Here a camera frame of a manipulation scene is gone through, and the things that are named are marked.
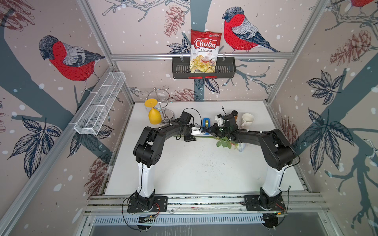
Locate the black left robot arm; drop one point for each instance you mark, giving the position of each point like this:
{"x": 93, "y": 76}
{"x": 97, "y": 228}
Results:
{"x": 148, "y": 149}

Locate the blue tape dispenser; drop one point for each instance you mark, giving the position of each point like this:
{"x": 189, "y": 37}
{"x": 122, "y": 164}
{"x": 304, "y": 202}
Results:
{"x": 206, "y": 123}

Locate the black wire wall basket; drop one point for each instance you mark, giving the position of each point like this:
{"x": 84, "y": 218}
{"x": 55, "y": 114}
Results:
{"x": 225, "y": 68}

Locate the pink artificial flower bouquet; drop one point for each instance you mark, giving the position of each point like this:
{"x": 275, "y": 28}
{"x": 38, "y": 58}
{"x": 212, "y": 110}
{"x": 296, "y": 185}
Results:
{"x": 225, "y": 143}

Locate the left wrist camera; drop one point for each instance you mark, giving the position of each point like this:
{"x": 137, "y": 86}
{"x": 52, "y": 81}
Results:
{"x": 185, "y": 117}

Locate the brown spice bottle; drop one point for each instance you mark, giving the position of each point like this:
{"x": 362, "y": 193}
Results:
{"x": 235, "y": 114}

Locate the Chuba cassava chips bag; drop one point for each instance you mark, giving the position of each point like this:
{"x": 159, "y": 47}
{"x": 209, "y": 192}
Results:
{"x": 204, "y": 51}

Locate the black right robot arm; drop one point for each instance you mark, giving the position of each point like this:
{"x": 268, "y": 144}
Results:
{"x": 277, "y": 150}

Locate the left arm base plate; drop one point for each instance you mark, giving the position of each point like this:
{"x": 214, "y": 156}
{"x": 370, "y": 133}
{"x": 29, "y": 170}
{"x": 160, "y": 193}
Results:
{"x": 139, "y": 204}

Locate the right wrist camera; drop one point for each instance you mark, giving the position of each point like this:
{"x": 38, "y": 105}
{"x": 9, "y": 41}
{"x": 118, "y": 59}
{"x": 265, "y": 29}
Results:
{"x": 219, "y": 120}

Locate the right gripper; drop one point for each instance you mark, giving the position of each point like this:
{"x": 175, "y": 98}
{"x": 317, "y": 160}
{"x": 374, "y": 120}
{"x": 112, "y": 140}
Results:
{"x": 213, "y": 128}

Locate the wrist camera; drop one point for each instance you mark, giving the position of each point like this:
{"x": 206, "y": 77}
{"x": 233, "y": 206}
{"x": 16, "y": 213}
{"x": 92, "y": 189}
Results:
{"x": 185, "y": 117}
{"x": 219, "y": 120}

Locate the white wire mesh shelf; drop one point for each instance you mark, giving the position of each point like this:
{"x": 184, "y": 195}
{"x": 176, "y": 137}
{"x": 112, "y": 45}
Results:
{"x": 96, "y": 112}

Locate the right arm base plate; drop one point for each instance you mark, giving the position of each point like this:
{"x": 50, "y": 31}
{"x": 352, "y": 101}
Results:
{"x": 258, "y": 203}

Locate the chrome wine glass rack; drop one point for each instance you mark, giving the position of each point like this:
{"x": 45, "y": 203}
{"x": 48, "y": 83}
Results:
{"x": 163, "y": 98}

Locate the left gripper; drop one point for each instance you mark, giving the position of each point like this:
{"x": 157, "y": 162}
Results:
{"x": 190, "y": 138}

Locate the yellow upside-down wine glass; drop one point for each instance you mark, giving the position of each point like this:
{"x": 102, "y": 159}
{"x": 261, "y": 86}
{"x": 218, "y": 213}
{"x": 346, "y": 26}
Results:
{"x": 154, "y": 115}

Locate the white ceramic mug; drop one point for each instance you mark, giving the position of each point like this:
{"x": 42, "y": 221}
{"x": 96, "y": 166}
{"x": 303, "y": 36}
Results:
{"x": 247, "y": 121}

